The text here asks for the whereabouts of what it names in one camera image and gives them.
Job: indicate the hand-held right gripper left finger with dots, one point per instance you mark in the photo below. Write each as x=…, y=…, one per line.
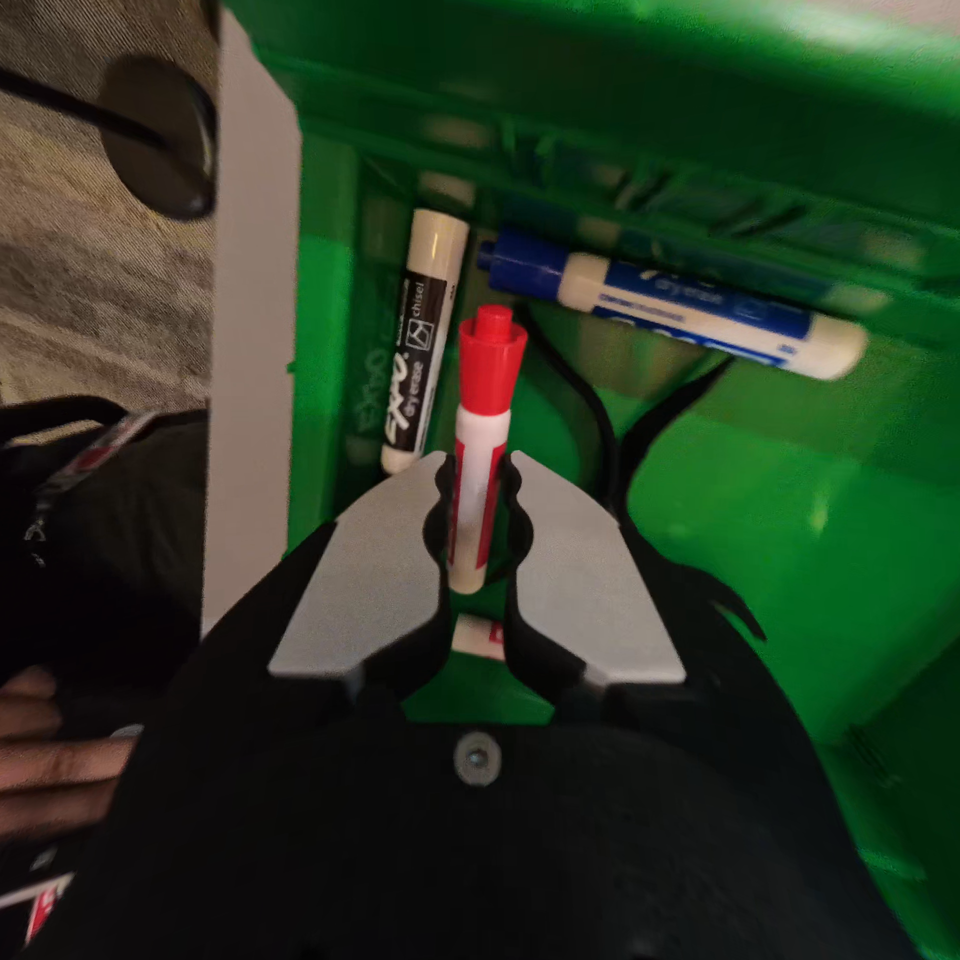
x=360, y=592

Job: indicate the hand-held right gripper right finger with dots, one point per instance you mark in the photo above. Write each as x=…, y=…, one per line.
x=600, y=600

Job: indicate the green plastic bin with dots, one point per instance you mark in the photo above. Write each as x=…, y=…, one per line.
x=787, y=562

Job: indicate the black fuzzy tie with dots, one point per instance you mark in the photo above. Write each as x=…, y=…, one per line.
x=592, y=405

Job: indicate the red dry erase marker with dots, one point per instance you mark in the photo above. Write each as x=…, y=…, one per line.
x=487, y=375
x=472, y=637

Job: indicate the person's left hand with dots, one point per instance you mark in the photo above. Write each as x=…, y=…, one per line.
x=52, y=780

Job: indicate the green dry erase marker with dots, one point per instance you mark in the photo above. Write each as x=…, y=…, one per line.
x=371, y=390

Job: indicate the person's black sweater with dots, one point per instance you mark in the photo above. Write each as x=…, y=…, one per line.
x=112, y=585

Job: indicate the black dry erase marker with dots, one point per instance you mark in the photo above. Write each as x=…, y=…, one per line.
x=420, y=337

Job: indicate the blue dry erase marker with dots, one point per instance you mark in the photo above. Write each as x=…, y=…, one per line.
x=675, y=315

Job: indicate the black round stand base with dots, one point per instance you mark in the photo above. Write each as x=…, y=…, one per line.
x=165, y=150

